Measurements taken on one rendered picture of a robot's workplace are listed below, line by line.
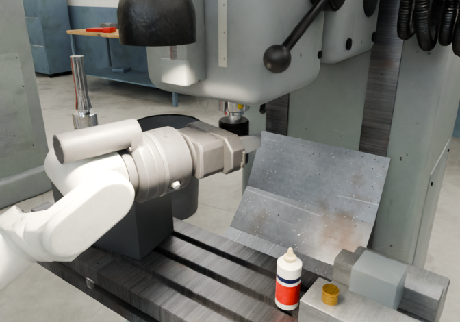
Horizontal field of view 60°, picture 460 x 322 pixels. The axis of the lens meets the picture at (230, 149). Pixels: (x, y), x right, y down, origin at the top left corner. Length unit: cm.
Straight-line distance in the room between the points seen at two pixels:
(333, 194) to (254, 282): 30
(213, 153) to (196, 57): 13
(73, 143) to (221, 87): 18
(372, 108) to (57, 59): 729
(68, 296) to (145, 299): 158
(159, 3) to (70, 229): 25
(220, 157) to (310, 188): 44
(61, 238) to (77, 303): 181
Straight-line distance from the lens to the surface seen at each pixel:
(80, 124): 84
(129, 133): 49
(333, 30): 63
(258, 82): 48
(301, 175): 98
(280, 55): 42
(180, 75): 48
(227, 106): 58
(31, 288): 245
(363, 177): 94
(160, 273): 80
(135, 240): 81
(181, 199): 269
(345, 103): 93
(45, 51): 781
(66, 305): 228
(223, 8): 49
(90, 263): 86
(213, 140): 55
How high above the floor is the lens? 144
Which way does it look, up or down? 21 degrees down
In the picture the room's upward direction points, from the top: straight up
